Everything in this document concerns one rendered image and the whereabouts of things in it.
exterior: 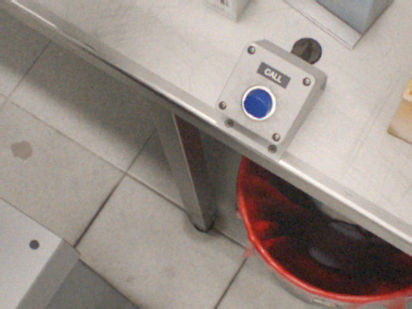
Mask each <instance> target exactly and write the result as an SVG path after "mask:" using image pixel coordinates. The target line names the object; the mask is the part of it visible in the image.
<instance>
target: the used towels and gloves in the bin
mask: <svg viewBox="0 0 412 309"><path fill-rule="evenodd" d="M303 195H304V196H305V201H306V203H304V204H303V205H301V206H300V207H301V208H304V209H306V210H307V211H309V212H312V213H313V214H314V215H316V216H317V217H318V218H320V219H321V220H323V221H320V222H316V223H308V224H306V225H301V226H299V227H298V233H299V234H301V235H305V236H306V237H309V238H311V243H310V245H309V247H308V252H309V254H310V255H311V256H312V257H313V258H314V259H315V261H318V262H319V263H322V264H324V265H325V266H329V267H331V268H334V269H341V270H342V271H346V272H347V273H348V274H354V273H356V272H357V271H353V270H351V268H354V267H358V266H366V265H369V264H372V263H373V262H374V259H367V258H366V256H373V255H374V254H383V253H384V252H385V251H387V248H388V247H389V246H390V243H388V242H387V241H384V239H382V238H381V237H379V236H377V235H363V234H362V233H366V232H368V230H367V229H366V228H364V227H362V226H361V225H358V224H357V223H354V221H352V220H351V219H349V218H347V217H346V216H344V215H342V214H341V213H340V212H337V211H336V210H333V209H332V208H330V207H328V206H327V205H325V204H324V203H323V202H321V201H320V200H317V199H316V198H313V197H312V196H310V195H308V193H306V192H304V191H303ZM359 228H360V231H361V233H360V232H359ZM369 245H377V246H384V247H385V248H380V247H369Z"/></svg>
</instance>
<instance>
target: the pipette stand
mask: <svg viewBox="0 0 412 309"><path fill-rule="evenodd" d="M285 1H286V2H288V3H289V4H290V5H292V6H293V7H295V9H297V10H298V11H300V12H301V13H303V14H304V15H305V16H306V17H308V18H309V19H311V20H313V21H314V22H315V24H316V25H318V26H319V27H321V28H322V29H324V30H325V31H326V32H328V33H329V34H330V35H332V36H333V37H334V38H336V39H337V40H339V41H340V42H342V43H343V44H344V45H346V46H347V47H348V48H350V49H351V50H352V49H353V48H354V46H355V45H357V43H358V42H359V40H361V38H363V36H364V35H365V34H366V33H367V32H368V30H369V29H370V28H371V27H372V25H374V23H375V22H377V19H379V18H380V17H381V16H382V15H383V13H384V12H385V11H386V10H387V8H388V7H389V6H390V5H391V4H392V3H393V2H394V1H395V0H285Z"/></svg>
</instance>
